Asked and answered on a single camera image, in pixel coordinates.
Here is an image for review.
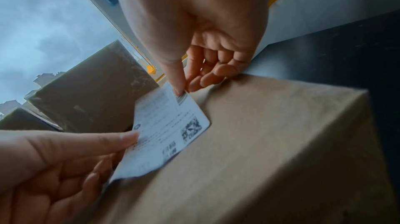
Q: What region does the person's left hand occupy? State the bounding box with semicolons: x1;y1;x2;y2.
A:
0;129;140;224

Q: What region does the person's right hand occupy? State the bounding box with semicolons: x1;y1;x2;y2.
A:
106;0;270;97

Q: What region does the shipping label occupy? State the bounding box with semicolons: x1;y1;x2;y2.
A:
109;81;211;184

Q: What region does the slim brown cardboard box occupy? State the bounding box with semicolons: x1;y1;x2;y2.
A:
90;73;399;224

